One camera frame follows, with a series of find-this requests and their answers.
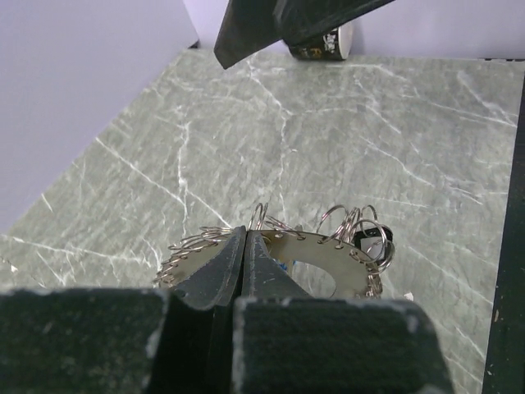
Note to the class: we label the black white tape roll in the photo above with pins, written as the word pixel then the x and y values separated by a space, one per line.
pixel 332 46

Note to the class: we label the black key tag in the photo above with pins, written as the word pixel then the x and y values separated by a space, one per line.
pixel 370 242

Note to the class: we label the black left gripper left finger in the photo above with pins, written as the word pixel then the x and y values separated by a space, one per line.
pixel 117 340

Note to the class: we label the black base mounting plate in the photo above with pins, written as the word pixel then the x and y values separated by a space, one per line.
pixel 504 367

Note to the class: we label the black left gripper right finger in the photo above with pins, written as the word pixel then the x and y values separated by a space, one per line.
pixel 287 341

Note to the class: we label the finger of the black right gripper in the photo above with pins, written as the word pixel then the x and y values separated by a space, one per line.
pixel 250 26

